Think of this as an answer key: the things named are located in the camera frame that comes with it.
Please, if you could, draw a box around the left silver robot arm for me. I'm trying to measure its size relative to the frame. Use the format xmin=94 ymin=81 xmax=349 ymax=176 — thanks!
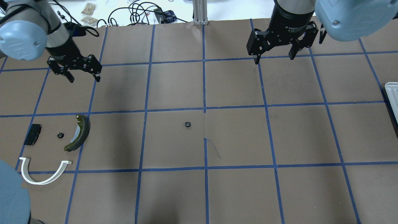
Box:
xmin=0 ymin=0 xmax=102 ymax=83

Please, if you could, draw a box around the white curved plastic part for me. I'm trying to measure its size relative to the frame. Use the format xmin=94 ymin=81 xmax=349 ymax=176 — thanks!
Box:
xmin=19 ymin=157 xmax=72 ymax=186

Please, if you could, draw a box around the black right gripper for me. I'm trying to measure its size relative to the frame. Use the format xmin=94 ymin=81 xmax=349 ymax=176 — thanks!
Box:
xmin=246 ymin=5 xmax=319 ymax=65

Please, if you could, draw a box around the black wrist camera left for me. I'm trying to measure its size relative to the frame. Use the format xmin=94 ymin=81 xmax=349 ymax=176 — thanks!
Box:
xmin=63 ymin=22 xmax=92 ymax=37

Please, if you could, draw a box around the olive green brake shoe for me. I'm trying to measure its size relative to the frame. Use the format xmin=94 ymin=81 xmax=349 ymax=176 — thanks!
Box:
xmin=64 ymin=114 xmax=90 ymax=152

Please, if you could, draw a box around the silver metal tray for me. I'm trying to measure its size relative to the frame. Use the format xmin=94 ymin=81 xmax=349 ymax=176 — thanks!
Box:
xmin=384 ymin=82 xmax=398 ymax=122

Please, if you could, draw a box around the black brake pad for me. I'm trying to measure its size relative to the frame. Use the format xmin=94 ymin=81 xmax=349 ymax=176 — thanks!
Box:
xmin=24 ymin=124 xmax=42 ymax=146

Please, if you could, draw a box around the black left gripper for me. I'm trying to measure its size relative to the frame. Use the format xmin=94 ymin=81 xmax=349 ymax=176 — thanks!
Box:
xmin=46 ymin=39 xmax=102 ymax=83

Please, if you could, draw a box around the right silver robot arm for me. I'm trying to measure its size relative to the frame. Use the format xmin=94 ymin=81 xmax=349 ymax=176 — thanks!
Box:
xmin=246 ymin=0 xmax=398 ymax=65

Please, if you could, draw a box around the aluminium frame post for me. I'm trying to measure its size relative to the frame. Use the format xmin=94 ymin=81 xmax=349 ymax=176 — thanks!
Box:
xmin=192 ymin=0 xmax=208 ymax=26

